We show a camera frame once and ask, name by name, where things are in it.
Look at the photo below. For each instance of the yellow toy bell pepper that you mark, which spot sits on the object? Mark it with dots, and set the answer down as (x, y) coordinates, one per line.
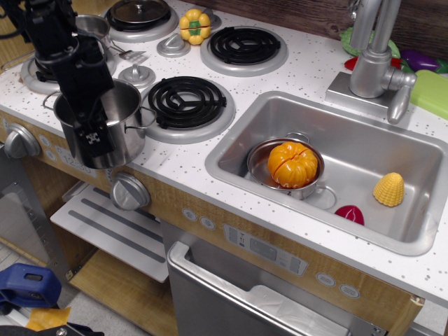
(195, 27)

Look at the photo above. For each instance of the small steel pot in sink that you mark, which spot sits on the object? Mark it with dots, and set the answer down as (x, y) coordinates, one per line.
(257, 165)

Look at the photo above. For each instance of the silver faucet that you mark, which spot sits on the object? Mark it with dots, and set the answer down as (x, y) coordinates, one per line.
(374, 86)

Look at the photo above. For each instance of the steel saucepan with handle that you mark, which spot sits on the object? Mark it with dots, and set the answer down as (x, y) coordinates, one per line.
(92, 24)

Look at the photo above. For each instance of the silver oven knob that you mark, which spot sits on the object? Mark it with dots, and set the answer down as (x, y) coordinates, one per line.
(20, 142)
(128, 193)

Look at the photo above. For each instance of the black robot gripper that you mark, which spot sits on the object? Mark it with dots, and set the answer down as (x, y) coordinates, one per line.
(77, 63)

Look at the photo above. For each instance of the back right stove burner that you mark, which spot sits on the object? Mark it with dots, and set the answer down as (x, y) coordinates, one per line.
(244, 51)

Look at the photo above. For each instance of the orange toy pumpkin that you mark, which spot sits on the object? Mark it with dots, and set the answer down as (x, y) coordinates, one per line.
(292, 165)

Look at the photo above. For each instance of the front left stove burner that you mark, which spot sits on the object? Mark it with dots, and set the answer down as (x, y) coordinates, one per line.
(38, 79)

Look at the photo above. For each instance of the tall steel pot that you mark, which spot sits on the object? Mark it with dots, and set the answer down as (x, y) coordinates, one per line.
(122, 108)

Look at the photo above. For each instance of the left silver oven knob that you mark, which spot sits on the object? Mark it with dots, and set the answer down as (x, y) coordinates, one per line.
(20, 142)

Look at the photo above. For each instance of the right silver oven knob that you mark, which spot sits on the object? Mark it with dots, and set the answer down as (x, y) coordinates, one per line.
(128, 193)

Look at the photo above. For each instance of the white oven rack shelf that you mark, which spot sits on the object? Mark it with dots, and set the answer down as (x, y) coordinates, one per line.
(133, 237)

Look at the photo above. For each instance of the red toy fruit piece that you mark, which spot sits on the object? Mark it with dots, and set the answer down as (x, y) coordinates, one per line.
(351, 213)

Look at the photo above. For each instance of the green toy lettuce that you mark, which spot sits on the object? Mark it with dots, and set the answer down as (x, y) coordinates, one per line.
(345, 38)

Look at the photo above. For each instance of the back left stove burner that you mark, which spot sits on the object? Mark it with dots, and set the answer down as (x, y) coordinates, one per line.
(139, 33)

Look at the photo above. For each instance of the blue clamp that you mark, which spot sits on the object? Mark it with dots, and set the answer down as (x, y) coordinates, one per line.
(24, 285)

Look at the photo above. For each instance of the stainless steel sink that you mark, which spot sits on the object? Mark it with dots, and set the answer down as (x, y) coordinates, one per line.
(357, 153)

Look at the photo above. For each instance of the metal spatula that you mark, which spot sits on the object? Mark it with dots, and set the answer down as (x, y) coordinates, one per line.
(134, 56)

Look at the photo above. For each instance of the open oven door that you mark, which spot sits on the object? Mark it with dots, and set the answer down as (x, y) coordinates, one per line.
(26, 233)

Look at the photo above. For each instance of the dark pot lid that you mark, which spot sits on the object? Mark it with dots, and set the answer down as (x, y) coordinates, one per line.
(139, 11)

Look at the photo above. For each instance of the yellow cloth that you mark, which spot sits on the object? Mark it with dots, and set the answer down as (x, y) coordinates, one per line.
(47, 318)

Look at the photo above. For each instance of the yellow toy corn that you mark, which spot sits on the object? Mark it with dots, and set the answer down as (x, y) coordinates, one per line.
(390, 190)

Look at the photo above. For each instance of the purple toy eggplant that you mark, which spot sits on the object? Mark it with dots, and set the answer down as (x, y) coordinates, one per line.
(417, 61)

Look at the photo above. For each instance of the silver dishwasher door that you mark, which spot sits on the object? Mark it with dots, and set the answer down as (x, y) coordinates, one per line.
(233, 297)

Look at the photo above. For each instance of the silver stove top knob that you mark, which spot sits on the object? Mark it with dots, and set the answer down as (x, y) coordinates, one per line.
(216, 22)
(137, 75)
(173, 47)

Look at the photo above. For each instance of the red toy chili pepper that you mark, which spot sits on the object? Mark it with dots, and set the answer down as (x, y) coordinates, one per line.
(351, 63)

